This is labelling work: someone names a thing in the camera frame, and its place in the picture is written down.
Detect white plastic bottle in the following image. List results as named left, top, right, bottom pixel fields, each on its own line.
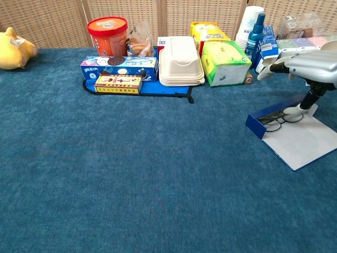
left=235, top=5, right=265, bottom=52

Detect wicker folding screen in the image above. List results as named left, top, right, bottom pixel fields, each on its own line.
left=0, top=0, right=337, bottom=50

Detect blue grey glasses pouch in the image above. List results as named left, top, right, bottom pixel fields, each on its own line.
left=245, top=93, right=337, bottom=171

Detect beige lunch box container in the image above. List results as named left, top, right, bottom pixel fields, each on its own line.
left=158, top=36, right=205, bottom=87

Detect green tissue pack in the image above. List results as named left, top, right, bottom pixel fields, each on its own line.
left=200, top=40, right=253, bottom=87

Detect red instant noodle bucket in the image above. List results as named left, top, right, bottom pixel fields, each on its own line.
left=87, top=16, right=128, bottom=57

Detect row of pastel boxes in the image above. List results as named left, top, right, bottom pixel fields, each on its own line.
left=275, top=35, right=337, bottom=53

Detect small white red box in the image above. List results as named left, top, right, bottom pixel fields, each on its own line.
left=157, top=36, right=172, bottom=57

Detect blue Oreo cookie box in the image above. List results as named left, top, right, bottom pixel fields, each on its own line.
left=80, top=55, right=160, bottom=82

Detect bread in clear bag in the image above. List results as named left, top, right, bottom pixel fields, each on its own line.
left=126, top=20, right=156, bottom=58

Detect yellow red small box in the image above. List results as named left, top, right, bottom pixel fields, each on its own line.
left=93, top=74, right=143, bottom=95

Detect blue spray bottle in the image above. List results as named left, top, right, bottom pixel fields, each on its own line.
left=244, top=13, right=266, bottom=70

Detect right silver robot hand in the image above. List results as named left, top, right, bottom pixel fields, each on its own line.
left=256, top=48, right=337, bottom=116

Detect yellow plush toy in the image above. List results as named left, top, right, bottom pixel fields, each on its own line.
left=0, top=26, right=38, bottom=71

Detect black thin-frame glasses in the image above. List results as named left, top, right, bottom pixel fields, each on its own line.
left=257, top=109, right=304, bottom=133

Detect clear bag brown chocolates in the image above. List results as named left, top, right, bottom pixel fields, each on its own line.
left=275, top=13, right=316, bottom=40

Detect teal carpet table cover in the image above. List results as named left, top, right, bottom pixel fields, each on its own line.
left=0, top=47, right=337, bottom=253

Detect yellow Lipton tea box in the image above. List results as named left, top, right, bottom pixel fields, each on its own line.
left=190, top=21, right=232, bottom=57

